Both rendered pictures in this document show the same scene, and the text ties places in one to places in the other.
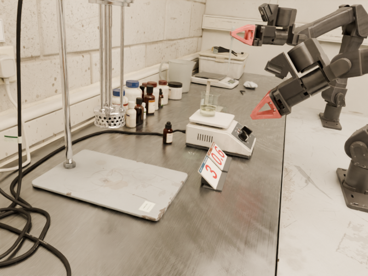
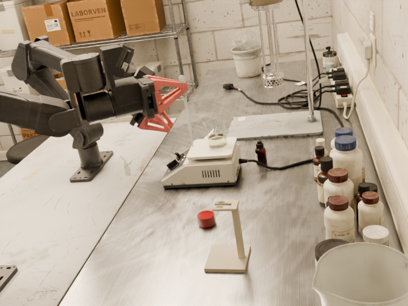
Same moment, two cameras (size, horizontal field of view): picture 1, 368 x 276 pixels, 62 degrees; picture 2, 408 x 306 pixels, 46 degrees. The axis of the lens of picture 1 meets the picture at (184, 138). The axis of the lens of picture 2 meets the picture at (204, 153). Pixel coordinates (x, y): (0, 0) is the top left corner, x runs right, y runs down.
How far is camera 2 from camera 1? 2.08 m
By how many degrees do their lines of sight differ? 135
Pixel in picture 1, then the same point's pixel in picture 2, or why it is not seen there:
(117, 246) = (245, 110)
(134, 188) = (255, 122)
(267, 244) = (175, 127)
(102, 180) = (279, 120)
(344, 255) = (138, 132)
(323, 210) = (132, 147)
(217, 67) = not seen: outside the picture
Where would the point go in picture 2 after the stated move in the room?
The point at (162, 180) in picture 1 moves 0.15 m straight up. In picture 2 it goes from (241, 130) to (235, 85)
